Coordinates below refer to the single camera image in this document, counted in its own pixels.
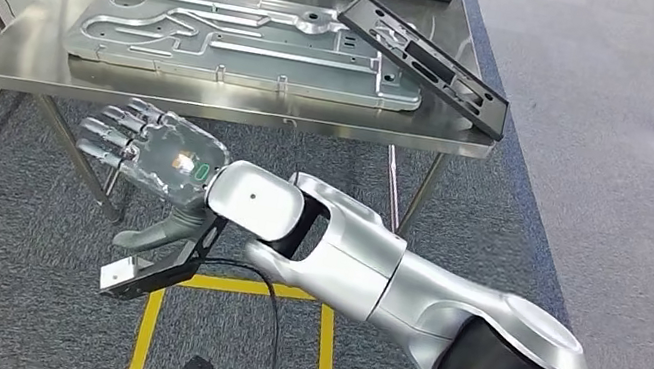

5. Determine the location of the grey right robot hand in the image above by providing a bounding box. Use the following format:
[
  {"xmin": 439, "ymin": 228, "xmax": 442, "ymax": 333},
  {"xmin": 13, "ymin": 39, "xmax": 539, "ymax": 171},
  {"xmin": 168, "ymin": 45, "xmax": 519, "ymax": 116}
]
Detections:
[{"xmin": 60, "ymin": 89, "xmax": 239, "ymax": 265}]

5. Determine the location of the steel workbench table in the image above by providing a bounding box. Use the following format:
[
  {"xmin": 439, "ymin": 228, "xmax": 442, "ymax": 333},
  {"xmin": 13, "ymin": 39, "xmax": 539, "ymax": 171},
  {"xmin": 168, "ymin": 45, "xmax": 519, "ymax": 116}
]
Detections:
[{"xmin": 0, "ymin": 0, "xmax": 524, "ymax": 288}]

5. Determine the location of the grey cast metal plate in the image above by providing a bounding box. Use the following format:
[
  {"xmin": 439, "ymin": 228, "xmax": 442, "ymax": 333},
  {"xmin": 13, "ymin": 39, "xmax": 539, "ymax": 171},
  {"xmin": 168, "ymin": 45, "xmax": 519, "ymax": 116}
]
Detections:
[{"xmin": 61, "ymin": 0, "xmax": 436, "ymax": 120}]

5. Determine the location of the yellow floor tape square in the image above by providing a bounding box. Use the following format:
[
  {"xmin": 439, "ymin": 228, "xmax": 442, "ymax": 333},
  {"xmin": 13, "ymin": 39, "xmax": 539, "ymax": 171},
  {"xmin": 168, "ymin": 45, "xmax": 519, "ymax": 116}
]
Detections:
[{"xmin": 124, "ymin": 259, "xmax": 354, "ymax": 369}]

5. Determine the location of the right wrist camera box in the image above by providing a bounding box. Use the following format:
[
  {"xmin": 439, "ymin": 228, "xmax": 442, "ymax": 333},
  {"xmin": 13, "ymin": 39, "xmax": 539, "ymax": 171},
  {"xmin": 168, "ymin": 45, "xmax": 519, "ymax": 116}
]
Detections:
[{"xmin": 96, "ymin": 197, "xmax": 230, "ymax": 316}]

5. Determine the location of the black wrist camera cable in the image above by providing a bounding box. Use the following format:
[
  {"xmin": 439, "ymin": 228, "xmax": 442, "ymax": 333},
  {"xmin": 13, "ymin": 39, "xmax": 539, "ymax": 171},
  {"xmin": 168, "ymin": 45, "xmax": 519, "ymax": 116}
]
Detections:
[{"xmin": 178, "ymin": 252, "xmax": 360, "ymax": 369}]

